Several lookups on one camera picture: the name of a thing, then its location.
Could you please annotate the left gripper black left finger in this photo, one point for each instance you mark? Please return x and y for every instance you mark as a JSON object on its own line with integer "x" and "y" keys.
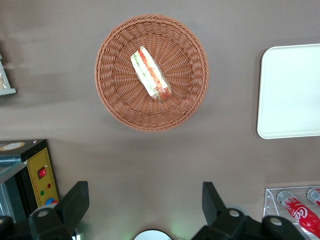
{"x": 72, "y": 202}

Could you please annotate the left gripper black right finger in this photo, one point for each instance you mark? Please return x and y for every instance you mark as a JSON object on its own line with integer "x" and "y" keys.
{"x": 212, "y": 200}

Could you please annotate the triangle sandwich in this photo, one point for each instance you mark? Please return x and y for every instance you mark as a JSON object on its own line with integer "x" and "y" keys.
{"x": 149, "y": 72}

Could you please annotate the grey snack display tray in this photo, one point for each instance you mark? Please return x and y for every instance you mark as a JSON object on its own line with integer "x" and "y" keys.
{"x": 7, "y": 91}

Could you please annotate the cream plastic serving tray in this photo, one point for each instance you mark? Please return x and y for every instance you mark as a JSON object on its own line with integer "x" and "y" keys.
{"x": 290, "y": 92}

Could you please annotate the round brown wicker basket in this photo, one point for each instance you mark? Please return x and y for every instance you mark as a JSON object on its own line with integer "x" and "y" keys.
{"x": 120, "y": 75}

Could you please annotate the black food warmer machine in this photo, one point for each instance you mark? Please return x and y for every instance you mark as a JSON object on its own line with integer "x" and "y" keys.
{"x": 37, "y": 160}

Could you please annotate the clear acrylic bottle rack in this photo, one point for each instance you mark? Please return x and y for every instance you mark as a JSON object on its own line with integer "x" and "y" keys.
{"x": 271, "y": 200}

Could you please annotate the red cola bottle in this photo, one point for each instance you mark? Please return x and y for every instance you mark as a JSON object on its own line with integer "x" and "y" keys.
{"x": 300, "y": 213}
{"x": 315, "y": 196}

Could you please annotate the clear bag of crackers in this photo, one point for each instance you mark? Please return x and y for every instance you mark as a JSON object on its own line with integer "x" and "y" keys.
{"x": 2, "y": 80}

